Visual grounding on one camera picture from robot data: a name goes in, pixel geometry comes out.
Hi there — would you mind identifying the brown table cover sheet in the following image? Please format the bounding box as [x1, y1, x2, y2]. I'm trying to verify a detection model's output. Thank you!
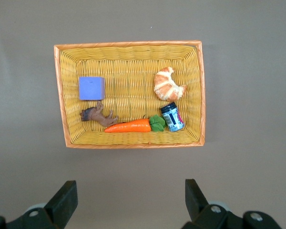
[0, 0, 286, 229]

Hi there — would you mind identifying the toy croissant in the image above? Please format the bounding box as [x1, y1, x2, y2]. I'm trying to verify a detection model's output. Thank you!
[153, 66, 188, 101]

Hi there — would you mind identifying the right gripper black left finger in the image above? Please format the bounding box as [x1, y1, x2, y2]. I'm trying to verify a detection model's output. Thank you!
[20, 180, 79, 229]

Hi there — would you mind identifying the orange toy carrot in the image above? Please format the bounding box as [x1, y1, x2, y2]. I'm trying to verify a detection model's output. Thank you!
[104, 114, 168, 133]

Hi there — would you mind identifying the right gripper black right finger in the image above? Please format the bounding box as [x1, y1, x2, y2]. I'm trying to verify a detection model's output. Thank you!
[182, 178, 232, 229]

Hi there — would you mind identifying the purple foam cube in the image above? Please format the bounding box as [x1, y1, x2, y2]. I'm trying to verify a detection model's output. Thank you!
[78, 76, 105, 101]

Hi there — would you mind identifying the brown toy lion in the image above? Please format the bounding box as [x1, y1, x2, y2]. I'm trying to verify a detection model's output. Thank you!
[80, 101, 119, 127]

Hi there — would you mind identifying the small blue printed can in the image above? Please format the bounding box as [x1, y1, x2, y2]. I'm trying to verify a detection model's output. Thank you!
[160, 102, 185, 133]

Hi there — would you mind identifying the yellow wicker tray orange rim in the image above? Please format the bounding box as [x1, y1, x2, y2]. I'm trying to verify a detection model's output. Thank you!
[53, 40, 206, 149]

